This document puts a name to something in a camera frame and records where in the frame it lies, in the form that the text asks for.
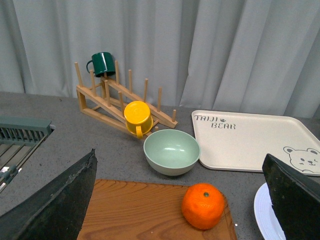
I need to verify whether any dark green mug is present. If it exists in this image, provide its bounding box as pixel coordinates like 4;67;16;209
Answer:
86;52;116;78

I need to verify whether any green dish drainer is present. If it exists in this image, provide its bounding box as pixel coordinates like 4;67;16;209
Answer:
0;115;54;191

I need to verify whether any beige bear tray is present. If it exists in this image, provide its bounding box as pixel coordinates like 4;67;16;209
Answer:
191;110;320;176

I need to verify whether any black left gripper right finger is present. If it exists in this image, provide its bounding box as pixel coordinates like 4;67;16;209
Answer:
262;153;320;240

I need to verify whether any white round plate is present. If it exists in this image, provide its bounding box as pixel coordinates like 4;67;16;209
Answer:
253;183;286;240

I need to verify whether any green bowl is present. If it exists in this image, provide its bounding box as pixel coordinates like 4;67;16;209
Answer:
143;129;201;176

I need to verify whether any yellow mug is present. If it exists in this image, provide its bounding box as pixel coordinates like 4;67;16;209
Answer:
124;100;154;139

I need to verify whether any grey curtain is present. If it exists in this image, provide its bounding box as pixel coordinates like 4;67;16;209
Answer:
0;0;320;118

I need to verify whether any wooden cutting board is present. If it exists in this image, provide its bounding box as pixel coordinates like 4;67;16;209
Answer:
77;179;237;240

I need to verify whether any wooden mug rack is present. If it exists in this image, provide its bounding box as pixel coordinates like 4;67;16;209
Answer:
74;61;178;137

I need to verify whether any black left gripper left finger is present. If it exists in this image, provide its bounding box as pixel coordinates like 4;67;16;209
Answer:
0;149;97;240

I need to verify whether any orange fruit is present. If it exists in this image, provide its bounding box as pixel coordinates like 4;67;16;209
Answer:
181;183;225;230

